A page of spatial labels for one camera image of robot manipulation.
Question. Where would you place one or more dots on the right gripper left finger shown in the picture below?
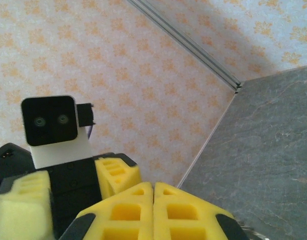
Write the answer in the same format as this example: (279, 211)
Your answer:
(145, 200)

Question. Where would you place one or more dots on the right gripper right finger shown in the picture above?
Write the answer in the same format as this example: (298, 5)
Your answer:
(205, 212)

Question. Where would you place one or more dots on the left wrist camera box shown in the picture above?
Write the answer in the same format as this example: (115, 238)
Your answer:
(50, 120)

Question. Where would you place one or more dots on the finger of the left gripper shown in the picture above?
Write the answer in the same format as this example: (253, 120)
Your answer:
(23, 212)
(128, 175)

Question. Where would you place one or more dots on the aluminium corner post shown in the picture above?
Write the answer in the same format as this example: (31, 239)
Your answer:
(185, 42)

